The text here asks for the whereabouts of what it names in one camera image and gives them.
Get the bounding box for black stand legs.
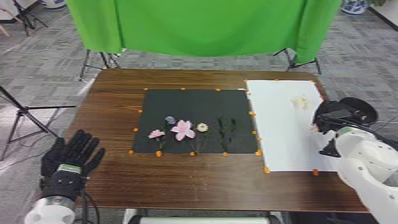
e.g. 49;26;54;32
271;47;324;76
77;48;124;82

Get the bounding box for black cable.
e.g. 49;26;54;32
77;191;102;224

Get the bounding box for black tripod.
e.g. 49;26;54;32
8;0;49;37
0;85;77;162

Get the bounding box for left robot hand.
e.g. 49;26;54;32
38;129;106;174

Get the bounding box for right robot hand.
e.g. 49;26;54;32
310;96;379;134

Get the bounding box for green sprig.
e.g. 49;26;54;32
214;116;230;152
227;118;239;143

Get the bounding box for white sheet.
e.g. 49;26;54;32
243;79;340;174

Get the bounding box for large pink flower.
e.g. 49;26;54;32
168;119;198;152

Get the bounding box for blue and white vase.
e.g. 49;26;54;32
38;0;68;10
339;0;372;16

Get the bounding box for dark mat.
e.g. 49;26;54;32
129;88;260;155

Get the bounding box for small pink flower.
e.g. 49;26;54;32
145;128;168;151

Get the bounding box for pale grey bar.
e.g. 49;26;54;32
125;215;280;224

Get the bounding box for white flower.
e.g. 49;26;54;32
287;95;310;111

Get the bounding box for yellow flower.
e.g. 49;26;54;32
193;122;211;152

